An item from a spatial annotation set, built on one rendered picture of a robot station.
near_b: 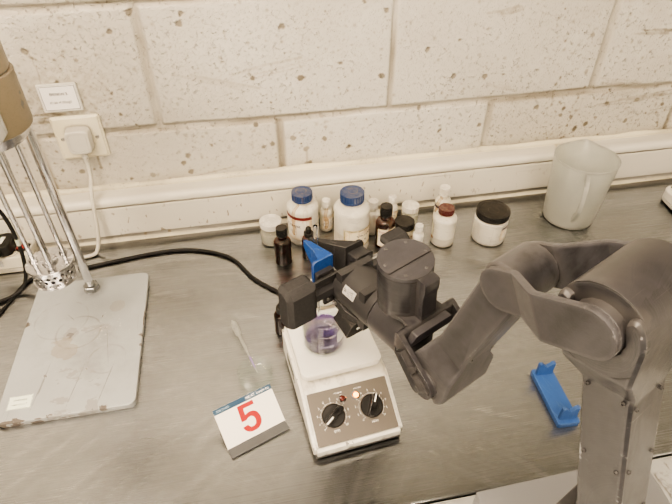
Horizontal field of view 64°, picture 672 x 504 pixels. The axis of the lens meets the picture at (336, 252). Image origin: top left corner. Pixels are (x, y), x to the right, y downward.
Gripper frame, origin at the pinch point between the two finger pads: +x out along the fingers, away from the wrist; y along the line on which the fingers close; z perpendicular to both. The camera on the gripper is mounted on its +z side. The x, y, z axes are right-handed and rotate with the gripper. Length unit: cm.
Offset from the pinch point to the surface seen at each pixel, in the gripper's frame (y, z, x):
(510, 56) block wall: 62, -6, 21
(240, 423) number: -15.0, 23.8, 0.1
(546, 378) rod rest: 27.1, 24.9, -21.4
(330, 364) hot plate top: -1.7, 17.0, -3.7
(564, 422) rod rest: 22.6, 25.0, -27.8
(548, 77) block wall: 70, 0, 17
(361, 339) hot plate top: 4.8, 17.0, -2.8
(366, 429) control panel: -1.9, 22.5, -12.2
